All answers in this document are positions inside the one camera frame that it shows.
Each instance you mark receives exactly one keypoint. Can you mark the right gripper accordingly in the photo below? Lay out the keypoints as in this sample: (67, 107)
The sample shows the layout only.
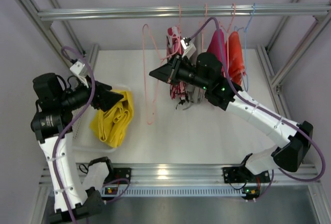
(175, 69)

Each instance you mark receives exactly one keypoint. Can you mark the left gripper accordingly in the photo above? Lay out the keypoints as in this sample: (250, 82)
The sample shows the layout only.
(96, 95)

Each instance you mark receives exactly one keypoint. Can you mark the yellow trousers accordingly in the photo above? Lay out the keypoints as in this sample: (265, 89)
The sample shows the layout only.
(110, 127)

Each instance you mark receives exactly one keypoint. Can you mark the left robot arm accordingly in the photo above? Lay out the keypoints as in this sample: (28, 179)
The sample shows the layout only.
(52, 126)

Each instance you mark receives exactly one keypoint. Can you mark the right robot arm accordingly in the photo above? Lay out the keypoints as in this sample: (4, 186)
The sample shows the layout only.
(291, 139)

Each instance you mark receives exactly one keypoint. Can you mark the pink patterned trousers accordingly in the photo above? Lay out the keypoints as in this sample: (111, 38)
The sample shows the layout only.
(174, 47)

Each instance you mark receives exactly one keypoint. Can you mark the grey trousers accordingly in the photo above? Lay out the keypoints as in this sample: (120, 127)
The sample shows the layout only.
(194, 94)

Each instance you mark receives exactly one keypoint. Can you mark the magenta trousers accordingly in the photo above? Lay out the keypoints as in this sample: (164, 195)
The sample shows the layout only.
(214, 46)

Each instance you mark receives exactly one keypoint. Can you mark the orange trousers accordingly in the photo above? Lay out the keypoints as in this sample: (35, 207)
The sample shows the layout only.
(236, 67)

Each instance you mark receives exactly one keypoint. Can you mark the white plastic basket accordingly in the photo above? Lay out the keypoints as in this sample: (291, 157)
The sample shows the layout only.
(84, 140)

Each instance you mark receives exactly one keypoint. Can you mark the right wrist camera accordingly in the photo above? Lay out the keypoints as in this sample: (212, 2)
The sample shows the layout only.
(188, 47)

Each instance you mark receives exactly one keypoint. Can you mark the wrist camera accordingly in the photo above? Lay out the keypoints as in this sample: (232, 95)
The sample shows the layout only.
(80, 70)
(188, 47)

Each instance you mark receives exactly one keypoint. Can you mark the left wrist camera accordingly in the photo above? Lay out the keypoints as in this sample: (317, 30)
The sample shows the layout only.
(80, 70)

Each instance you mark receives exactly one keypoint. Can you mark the aluminium hanging rail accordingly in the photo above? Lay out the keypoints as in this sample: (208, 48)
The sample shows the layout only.
(288, 9)

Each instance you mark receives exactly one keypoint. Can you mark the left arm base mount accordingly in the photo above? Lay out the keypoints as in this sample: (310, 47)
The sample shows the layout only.
(119, 173)

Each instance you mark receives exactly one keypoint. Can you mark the blue wire hanger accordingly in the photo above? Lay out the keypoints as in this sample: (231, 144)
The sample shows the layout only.
(245, 29)

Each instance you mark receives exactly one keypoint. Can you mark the slotted cable duct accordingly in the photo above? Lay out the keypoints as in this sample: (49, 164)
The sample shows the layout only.
(182, 191)

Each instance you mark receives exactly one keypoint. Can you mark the right aluminium frame post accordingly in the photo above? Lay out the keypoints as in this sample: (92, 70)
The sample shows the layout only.
(296, 63)

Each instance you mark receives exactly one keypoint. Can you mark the aluminium frame post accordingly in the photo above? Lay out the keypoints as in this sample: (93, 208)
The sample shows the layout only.
(296, 63)
(31, 9)

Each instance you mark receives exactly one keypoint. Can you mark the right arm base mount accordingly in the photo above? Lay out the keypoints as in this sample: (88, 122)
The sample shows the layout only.
(232, 175)

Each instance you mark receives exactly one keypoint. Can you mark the left aluminium frame post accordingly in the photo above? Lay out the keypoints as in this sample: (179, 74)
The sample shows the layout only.
(31, 9)

